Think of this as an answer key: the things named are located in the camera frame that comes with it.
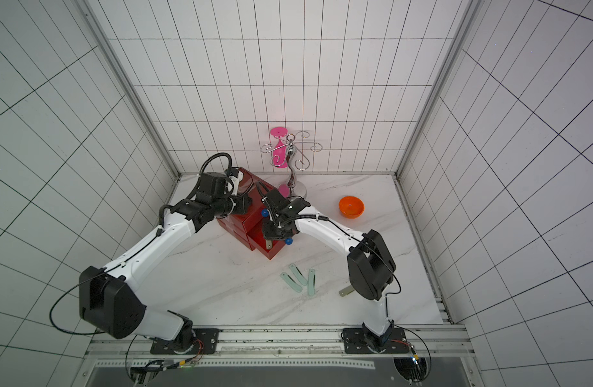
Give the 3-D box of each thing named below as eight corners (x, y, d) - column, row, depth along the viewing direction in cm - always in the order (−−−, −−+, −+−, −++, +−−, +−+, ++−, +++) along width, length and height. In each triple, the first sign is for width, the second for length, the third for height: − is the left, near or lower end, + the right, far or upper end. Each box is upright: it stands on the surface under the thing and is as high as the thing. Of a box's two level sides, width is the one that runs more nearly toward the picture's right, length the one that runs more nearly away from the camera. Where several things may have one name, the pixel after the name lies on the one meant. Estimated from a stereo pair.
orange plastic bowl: (340, 218, 104) (341, 213, 101) (337, 200, 110) (338, 195, 107) (364, 218, 104) (366, 213, 101) (360, 200, 110) (362, 195, 107)
